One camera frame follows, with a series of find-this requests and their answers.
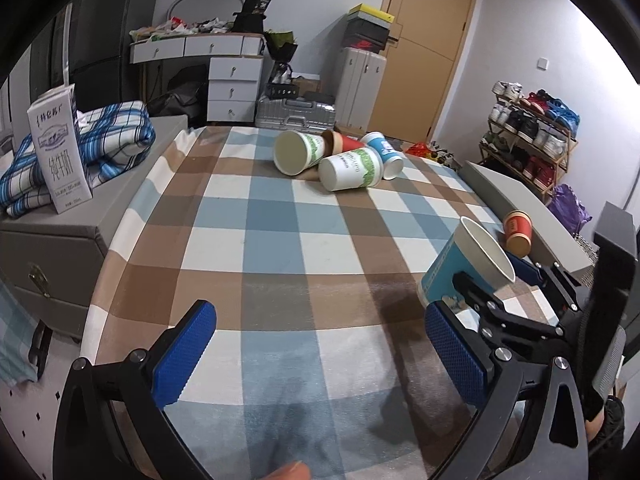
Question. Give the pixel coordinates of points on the black backpack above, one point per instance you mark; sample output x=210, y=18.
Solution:
x=180, y=95

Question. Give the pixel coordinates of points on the orange paper cup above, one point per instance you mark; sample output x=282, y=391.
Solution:
x=517, y=232

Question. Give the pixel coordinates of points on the wooden shoe rack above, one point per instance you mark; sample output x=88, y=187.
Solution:
x=562, y=132

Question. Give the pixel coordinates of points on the person's right forearm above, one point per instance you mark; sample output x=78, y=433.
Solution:
x=597, y=425

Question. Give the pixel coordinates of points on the wooden door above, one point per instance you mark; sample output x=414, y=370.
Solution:
x=430, y=50

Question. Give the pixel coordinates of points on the white milk carton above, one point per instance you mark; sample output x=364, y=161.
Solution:
x=57, y=155

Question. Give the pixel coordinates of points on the white green paper cup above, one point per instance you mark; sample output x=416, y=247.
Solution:
x=350, y=170
x=295, y=152

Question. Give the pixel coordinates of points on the black red shoe box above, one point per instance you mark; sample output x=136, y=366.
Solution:
x=367, y=43

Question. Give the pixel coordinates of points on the small black box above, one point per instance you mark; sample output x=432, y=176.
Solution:
x=283, y=91

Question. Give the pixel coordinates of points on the purple plastic bag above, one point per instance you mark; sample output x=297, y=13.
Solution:
x=567, y=207

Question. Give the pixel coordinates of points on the grey storage box with latch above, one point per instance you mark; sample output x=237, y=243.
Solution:
x=75, y=240

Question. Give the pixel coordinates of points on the dark refrigerator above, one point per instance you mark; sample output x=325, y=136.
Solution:
x=100, y=30

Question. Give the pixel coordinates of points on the red brown paper cup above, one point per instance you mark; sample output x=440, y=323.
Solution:
x=350, y=142

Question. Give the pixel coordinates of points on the blue plaid blanket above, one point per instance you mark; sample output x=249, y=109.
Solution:
x=117, y=135

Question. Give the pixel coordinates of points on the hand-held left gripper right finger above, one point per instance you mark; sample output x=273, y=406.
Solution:
x=456, y=360

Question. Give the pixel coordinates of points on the yellow shoe box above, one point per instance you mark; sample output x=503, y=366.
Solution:
x=372, y=12

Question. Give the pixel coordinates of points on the red packet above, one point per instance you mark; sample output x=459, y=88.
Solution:
x=419, y=149

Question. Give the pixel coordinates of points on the cardboard box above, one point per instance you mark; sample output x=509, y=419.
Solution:
x=306, y=86

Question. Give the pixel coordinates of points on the white light switch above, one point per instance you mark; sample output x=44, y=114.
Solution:
x=543, y=63

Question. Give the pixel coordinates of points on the rows of shoes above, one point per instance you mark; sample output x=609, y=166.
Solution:
x=530, y=127

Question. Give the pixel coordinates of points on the black wrapped bouquet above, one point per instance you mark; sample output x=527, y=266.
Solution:
x=280, y=47

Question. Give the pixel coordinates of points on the blue white paper cup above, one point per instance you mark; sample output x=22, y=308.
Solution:
x=387, y=152
x=450, y=270

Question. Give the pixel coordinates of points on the plain grey box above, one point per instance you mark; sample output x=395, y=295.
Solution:
x=505, y=185

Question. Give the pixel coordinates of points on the black bag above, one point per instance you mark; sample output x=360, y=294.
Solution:
x=252, y=15

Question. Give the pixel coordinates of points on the silver suitcase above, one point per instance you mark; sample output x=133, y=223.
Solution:
x=295, y=112

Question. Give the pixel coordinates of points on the white drawer desk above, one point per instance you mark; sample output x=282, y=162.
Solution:
x=232, y=80

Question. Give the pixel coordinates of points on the white upright suitcase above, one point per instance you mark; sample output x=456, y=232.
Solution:
x=357, y=85

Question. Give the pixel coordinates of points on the person's left hand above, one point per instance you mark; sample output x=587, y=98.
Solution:
x=289, y=472

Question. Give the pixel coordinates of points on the pile of snack packets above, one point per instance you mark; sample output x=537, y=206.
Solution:
x=175, y=27

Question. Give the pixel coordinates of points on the checkered tablecloth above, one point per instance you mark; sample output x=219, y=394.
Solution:
x=280, y=260

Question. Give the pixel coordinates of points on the light blue checkered cloth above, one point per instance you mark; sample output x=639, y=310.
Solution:
x=15, y=335

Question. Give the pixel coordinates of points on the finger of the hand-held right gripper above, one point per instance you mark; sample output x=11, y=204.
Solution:
x=525, y=269
x=492, y=307

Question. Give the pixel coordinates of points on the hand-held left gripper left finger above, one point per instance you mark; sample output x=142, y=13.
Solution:
x=184, y=355

